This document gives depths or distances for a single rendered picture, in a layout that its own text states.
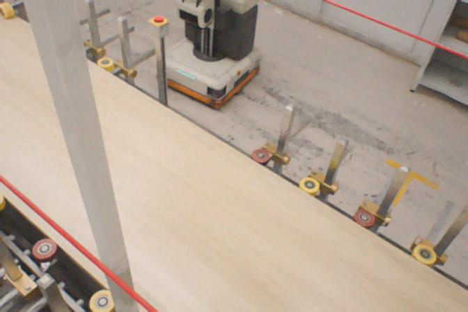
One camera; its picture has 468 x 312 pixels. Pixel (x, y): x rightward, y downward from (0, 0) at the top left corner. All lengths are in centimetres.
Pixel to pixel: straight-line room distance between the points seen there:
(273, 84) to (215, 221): 231
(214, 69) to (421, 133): 171
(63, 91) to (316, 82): 335
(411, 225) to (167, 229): 185
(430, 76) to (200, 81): 202
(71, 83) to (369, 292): 123
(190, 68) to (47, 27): 281
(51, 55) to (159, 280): 101
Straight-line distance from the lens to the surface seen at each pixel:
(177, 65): 346
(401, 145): 356
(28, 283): 171
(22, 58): 255
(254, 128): 335
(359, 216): 177
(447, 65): 441
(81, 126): 75
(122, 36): 235
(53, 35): 65
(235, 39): 341
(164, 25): 209
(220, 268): 155
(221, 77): 334
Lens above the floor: 225
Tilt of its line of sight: 47 degrees down
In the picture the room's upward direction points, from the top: 6 degrees clockwise
